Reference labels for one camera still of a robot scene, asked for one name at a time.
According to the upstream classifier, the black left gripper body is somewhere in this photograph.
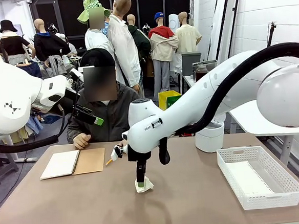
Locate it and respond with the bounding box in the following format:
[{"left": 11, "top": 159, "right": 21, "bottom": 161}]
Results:
[{"left": 57, "top": 88, "right": 81, "bottom": 118}]

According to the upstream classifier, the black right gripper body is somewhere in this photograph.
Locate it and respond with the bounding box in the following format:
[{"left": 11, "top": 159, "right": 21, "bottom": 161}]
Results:
[{"left": 127, "top": 144, "right": 153, "bottom": 163}]

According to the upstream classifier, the white paper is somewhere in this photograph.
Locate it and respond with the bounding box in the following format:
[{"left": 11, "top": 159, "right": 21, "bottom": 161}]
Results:
[{"left": 134, "top": 175, "right": 155, "bottom": 194}]

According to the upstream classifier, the spiral notebook brown cover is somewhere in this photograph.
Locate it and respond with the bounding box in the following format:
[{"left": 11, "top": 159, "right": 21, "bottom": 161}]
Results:
[{"left": 38, "top": 147, "right": 108, "bottom": 181}]

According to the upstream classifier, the person's right forearm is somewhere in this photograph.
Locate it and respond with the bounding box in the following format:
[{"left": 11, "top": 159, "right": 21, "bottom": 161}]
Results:
[{"left": 65, "top": 117, "right": 80, "bottom": 144}]

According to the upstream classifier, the person's right hand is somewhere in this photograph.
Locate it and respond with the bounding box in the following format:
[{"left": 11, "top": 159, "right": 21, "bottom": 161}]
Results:
[{"left": 72, "top": 132, "right": 93, "bottom": 150}]

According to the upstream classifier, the person in grey jacket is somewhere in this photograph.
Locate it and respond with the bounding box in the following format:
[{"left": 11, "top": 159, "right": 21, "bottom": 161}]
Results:
[{"left": 60, "top": 45, "right": 144, "bottom": 145}]

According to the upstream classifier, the blue denim garment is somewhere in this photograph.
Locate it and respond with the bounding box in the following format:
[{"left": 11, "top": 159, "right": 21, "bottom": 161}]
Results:
[{"left": 16, "top": 60, "right": 44, "bottom": 81}]

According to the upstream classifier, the black cap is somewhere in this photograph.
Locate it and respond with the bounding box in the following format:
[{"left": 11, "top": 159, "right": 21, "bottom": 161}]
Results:
[{"left": 79, "top": 47, "right": 116, "bottom": 69}]

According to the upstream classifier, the mannequin in black hoodie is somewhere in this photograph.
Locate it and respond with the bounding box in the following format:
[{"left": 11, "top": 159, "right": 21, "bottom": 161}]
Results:
[{"left": 32, "top": 16, "right": 73, "bottom": 78}]

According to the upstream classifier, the yellow recycling bag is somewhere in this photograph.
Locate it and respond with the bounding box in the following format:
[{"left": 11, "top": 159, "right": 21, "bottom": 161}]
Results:
[{"left": 157, "top": 89, "right": 183, "bottom": 111}]

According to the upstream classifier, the green recycling bag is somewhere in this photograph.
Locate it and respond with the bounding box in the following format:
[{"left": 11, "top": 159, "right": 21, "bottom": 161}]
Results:
[{"left": 166, "top": 96, "right": 183, "bottom": 109}]

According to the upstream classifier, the mannequin with green hat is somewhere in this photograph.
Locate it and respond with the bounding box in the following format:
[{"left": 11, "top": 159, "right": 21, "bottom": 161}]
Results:
[{"left": 76, "top": 0, "right": 115, "bottom": 55}]

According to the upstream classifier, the white lidded trash bin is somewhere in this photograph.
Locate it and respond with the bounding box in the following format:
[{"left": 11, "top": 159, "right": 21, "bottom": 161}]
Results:
[{"left": 193, "top": 113, "right": 229, "bottom": 154}]

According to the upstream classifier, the tall mannequin white shirt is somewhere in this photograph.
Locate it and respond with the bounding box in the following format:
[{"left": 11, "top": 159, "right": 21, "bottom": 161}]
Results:
[{"left": 105, "top": 0, "right": 144, "bottom": 93}]

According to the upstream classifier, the mannequin with black hat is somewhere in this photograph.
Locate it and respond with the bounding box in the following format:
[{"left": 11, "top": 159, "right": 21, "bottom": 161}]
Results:
[{"left": 0, "top": 18, "right": 37, "bottom": 67}]

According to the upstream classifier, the mannequin dark green jacket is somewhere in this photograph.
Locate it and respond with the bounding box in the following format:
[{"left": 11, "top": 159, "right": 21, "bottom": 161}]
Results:
[{"left": 126, "top": 13, "right": 153, "bottom": 68}]

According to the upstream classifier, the small white table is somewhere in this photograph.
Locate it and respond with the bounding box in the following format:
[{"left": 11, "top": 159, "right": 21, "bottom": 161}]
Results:
[{"left": 182, "top": 74, "right": 197, "bottom": 92}]

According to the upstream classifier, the grey stool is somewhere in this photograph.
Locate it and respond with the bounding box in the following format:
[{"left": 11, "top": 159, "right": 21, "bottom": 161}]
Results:
[{"left": 0, "top": 148, "right": 20, "bottom": 187}]

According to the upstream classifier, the mannequin red beige jacket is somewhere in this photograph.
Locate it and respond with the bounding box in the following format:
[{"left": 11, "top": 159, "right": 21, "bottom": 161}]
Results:
[{"left": 146, "top": 11, "right": 183, "bottom": 103}]

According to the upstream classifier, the glass jar brown liquid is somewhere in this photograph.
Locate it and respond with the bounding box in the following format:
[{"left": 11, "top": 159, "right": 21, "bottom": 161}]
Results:
[{"left": 194, "top": 64, "right": 209, "bottom": 83}]

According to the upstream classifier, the grey box bin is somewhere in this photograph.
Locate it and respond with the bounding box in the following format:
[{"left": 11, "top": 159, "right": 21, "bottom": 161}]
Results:
[{"left": 180, "top": 51, "right": 203, "bottom": 77}]

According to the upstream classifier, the large white table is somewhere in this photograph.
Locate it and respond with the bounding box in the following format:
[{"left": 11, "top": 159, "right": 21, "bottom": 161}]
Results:
[{"left": 227, "top": 96, "right": 299, "bottom": 170}]

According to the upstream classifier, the metal tray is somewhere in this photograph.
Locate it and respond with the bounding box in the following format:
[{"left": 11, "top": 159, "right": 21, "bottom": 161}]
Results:
[{"left": 191, "top": 59, "right": 219, "bottom": 73}]

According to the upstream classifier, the mannequin in cream shirt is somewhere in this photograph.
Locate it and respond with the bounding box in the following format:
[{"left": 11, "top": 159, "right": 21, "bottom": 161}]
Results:
[{"left": 169, "top": 10, "right": 204, "bottom": 74}]

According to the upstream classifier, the white perforated plastic basket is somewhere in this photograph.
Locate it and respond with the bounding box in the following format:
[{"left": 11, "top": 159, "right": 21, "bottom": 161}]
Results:
[{"left": 215, "top": 142, "right": 299, "bottom": 212}]

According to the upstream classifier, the black tripod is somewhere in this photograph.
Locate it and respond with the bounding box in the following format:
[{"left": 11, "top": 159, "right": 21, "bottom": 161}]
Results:
[{"left": 265, "top": 21, "right": 279, "bottom": 48}]

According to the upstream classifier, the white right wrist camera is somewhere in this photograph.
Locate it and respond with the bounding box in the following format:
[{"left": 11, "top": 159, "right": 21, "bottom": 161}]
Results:
[{"left": 109, "top": 143, "right": 129, "bottom": 161}]

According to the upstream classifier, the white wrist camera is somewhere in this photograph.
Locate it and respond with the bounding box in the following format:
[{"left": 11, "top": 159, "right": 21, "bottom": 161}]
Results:
[
  {"left": 109, "top": 143, "right": 129, "bottom": 161},
  {"left": 70, "top": 68, "right": 86, "bottom": 84}
]

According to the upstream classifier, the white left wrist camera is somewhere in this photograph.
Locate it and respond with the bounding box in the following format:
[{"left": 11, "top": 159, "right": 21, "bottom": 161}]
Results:
[{"left": 70, "top": 68, "right": 86, "bottom": 84}]

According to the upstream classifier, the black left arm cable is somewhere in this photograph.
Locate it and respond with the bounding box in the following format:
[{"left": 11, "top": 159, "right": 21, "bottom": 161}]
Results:
[{"left": 0, "top": 104, "right": 69, "bottom": 155}]

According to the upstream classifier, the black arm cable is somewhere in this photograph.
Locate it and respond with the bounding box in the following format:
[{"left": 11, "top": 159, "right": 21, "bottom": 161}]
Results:
[
  {"left": 151, "top": 41, "right": 299, "bottom": 166},
  {"left": 0, "top": 104, "right": 69, "bottom": 155}
]

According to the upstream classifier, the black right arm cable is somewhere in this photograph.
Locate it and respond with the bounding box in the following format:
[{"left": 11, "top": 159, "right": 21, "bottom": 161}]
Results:
[{"left": 151, "top": 41, "right": 299, "bottom": 166}]

